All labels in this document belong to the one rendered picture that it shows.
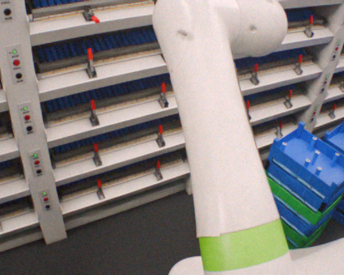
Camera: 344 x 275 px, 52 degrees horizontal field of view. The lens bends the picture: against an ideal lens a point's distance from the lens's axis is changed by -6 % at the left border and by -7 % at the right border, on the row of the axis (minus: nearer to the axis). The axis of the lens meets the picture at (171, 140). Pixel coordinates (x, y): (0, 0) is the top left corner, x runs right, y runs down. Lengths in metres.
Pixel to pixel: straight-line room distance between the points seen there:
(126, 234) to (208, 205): 1.21
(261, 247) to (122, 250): 1.20
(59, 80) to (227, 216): 0.84
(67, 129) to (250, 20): 0.86
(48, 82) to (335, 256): 0.94
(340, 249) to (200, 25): 0.37
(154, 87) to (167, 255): 0.69
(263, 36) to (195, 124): 0.20
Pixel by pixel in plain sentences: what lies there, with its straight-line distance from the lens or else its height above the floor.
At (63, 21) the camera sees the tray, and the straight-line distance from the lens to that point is 1.11.
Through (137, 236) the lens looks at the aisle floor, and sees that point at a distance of 1.66.
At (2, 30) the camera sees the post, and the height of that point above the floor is 0.96.
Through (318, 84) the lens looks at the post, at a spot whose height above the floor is 0.47.
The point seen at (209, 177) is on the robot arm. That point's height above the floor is 1.03.
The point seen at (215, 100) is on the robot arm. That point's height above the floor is 1.09.
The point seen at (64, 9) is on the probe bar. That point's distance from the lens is 1.12.
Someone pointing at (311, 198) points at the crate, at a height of 0.35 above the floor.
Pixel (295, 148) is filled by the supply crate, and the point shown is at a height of 0.40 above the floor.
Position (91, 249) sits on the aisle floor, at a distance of 1.63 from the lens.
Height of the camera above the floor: 1.36
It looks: 40 degrees down
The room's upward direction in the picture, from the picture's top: 5 degrees clockwise
